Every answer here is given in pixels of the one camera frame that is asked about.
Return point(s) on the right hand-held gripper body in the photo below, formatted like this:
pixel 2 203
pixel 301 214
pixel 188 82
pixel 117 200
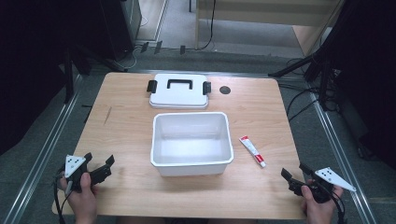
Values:
pixel 334 179

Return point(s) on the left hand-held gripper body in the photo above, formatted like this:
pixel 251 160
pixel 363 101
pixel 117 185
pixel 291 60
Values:
pixel 74 164

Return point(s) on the person's left hand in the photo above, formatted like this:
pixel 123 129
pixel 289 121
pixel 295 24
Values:
pixel 82 202

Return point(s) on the person's right hand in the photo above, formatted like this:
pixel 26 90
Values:
pixel 317 211

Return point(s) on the white and red tube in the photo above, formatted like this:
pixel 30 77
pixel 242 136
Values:
pixel 252 151

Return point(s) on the black metal stand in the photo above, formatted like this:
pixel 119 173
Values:
pixel 68 77

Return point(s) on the white plastic storage box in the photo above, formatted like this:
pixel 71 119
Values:
pixel 191 146

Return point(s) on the black tripod stand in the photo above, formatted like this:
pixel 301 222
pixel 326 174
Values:
pixel 314 62

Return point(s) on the round black table grommet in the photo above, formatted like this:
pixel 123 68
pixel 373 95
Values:
pixel 224 90

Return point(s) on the black tape strip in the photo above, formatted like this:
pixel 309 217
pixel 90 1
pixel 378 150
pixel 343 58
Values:
pixel 158 47
pixel 144 47

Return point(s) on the black cabinet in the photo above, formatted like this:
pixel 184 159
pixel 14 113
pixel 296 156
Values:
pixel 121 28

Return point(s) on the light wooden furniture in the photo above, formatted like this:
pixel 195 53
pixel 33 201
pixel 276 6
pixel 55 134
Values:
pixel 267 12

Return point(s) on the metal floor rail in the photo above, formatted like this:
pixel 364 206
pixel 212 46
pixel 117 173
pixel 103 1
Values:
pixel 40 158
pixel 342 158

